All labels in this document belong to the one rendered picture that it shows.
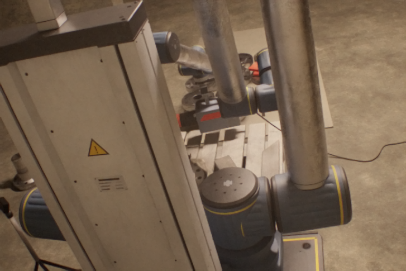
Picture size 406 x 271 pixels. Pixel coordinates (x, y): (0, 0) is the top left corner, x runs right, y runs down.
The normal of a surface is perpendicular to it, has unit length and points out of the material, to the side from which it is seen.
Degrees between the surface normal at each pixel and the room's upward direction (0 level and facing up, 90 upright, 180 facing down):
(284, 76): 82
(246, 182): 6
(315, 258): 0
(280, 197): 37
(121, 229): 90
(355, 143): 0
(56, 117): 90
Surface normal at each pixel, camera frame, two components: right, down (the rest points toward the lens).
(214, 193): -0.29, -0.75
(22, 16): -0.12, 0.58
